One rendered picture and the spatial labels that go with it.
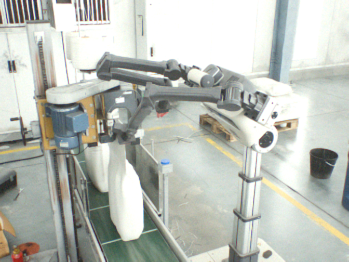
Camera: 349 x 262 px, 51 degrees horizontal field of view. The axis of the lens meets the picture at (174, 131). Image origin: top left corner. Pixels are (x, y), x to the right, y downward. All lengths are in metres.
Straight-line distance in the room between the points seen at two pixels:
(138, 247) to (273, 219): 1.46
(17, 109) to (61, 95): 3.08
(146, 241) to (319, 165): 2.31
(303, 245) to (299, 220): 0.34
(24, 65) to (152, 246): 3.15
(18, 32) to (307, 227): 3.81
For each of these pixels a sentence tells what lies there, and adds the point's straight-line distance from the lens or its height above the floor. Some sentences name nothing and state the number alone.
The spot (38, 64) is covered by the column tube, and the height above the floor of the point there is 1.53.
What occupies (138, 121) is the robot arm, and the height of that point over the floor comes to 1.31.
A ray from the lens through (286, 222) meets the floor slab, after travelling 3.50.
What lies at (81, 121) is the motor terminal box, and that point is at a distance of 2.03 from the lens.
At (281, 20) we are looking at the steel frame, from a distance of 7.96.
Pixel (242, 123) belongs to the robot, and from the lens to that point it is 1.75.
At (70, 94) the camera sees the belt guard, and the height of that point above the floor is 1.41.
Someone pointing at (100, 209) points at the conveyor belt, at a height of 0.38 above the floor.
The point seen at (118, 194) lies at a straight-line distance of 2.37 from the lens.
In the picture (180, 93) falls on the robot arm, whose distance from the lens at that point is 1.55.
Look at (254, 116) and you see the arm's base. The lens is 1.58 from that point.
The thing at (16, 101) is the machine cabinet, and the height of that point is 0.58.
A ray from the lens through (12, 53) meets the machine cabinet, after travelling 4.92.
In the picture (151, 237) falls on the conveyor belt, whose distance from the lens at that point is 2.56.
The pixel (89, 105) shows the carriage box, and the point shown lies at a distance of 2.29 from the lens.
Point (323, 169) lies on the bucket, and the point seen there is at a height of 0.13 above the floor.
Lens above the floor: 1.95
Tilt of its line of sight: 22 degrees down
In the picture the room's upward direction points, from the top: straight up
